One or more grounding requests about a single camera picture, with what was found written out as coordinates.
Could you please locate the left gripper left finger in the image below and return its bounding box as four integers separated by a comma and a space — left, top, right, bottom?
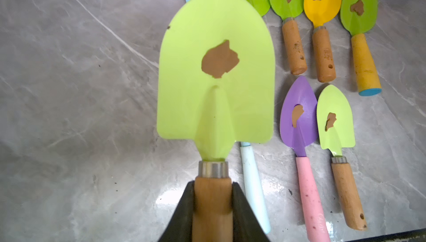
159, 181, 195, 242

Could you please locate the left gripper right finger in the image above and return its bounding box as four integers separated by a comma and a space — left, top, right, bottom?
232, 182, 270, 242

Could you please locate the lime trowel wooden handle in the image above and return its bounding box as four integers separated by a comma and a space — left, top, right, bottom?
156, 0, 275, 242
316, 85, 367, 231

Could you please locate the blue trowel blue handle front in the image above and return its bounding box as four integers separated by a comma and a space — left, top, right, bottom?
240, 142, 271, 234

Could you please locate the purple trowel pink handle front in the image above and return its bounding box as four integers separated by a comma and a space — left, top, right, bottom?
280, 76, 330, 242

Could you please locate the yellow trowel wooden handle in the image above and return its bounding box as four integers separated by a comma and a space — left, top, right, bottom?
304, 0, 342, 83

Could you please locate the green trowel yellow handle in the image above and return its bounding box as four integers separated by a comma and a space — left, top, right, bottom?
340, 0, 382, 96

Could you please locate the green trowel wooden handle right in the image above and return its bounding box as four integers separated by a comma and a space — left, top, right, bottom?
270, 0, 307, 75

